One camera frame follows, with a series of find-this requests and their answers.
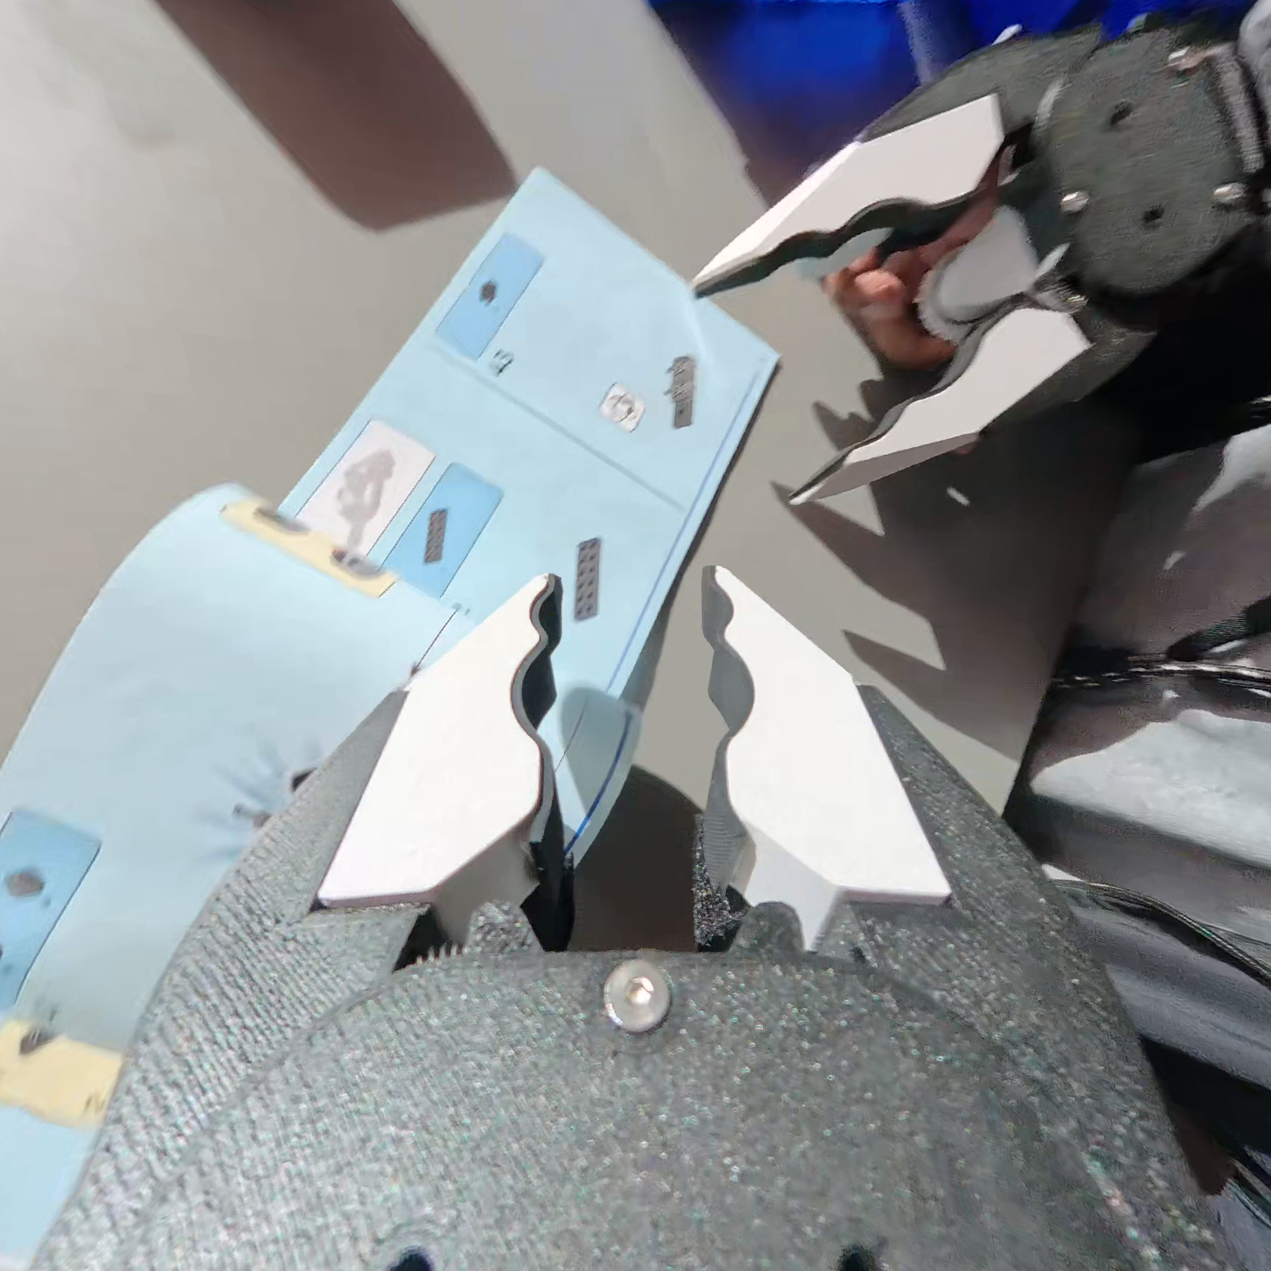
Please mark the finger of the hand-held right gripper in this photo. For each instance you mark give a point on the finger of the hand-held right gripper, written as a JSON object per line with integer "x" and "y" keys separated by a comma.
{"x": 893, "y": 168}
{"x": 993, "y": 377}

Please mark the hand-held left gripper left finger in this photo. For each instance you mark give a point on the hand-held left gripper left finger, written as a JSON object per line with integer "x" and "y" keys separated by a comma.
{"x": 447, "y": 795}

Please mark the person's right hand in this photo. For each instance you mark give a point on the person's right hand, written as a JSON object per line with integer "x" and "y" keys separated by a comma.
{"x": 884, "y": 307}

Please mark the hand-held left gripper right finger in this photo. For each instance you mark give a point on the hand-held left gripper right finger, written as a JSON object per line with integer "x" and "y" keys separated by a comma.
{"x": 834, "y": 795}

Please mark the light blue instruction booklet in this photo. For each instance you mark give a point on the light blue instruction booklet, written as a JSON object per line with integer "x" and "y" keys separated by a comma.
{"x": 596, "y": 298}

